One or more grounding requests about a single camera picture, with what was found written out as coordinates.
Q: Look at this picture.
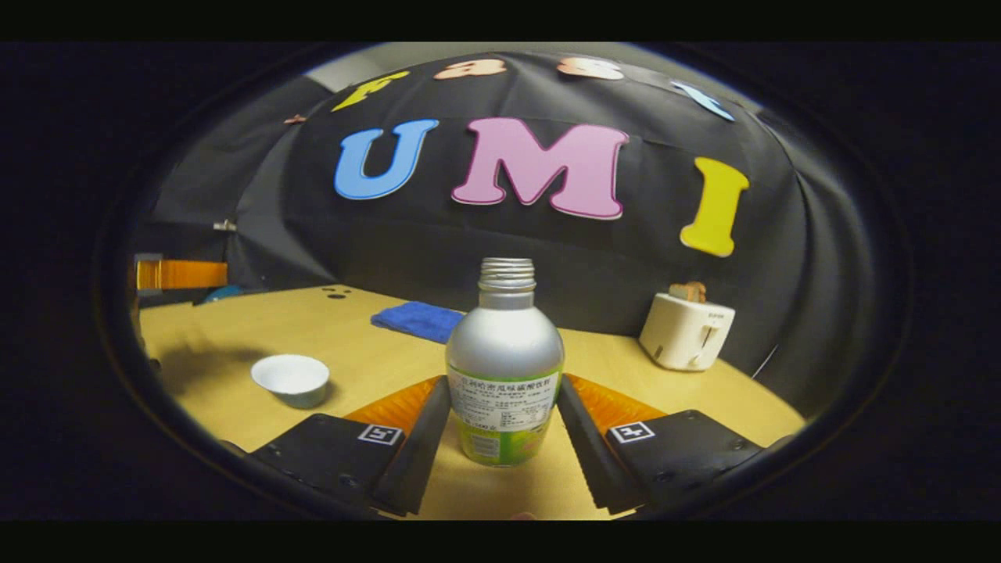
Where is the black backdrop cloth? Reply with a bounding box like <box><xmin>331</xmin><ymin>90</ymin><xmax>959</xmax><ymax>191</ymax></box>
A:
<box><xmin>133</xmin><ymin>51</ymin><xmax>884</xmax><ymax>419</ymax></box>

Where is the blue towel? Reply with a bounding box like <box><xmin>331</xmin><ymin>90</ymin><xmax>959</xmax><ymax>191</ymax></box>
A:
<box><xmin>370</xmin><ymin>301</ymin><xmax>468</xmax><ymax>345</ymax></box>

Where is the white toaster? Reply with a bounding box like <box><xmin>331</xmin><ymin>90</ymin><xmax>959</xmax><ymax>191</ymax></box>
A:
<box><xmin>639</xmin><ymin>293</ymin><xmax>736</xmax><ymax>372</ymax></box>

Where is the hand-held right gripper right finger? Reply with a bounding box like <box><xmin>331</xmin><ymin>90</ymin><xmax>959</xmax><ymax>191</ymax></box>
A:
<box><xmin>557</xmin><ymin>374</ymin><xmax>763</xmax><ymax>515</ymax></box>

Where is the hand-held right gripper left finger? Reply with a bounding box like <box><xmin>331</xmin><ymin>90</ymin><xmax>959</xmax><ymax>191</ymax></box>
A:
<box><xmin>250</xmin><ymin>375</ymin><xmax>452</xmax><ymax>517</ymax></box>

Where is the silver green water bottle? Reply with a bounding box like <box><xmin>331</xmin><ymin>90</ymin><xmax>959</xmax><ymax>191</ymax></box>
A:
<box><xmin>445</xmin><ymin>257</ymin><xmax>565</xmax><ymax>468</ymax></box>

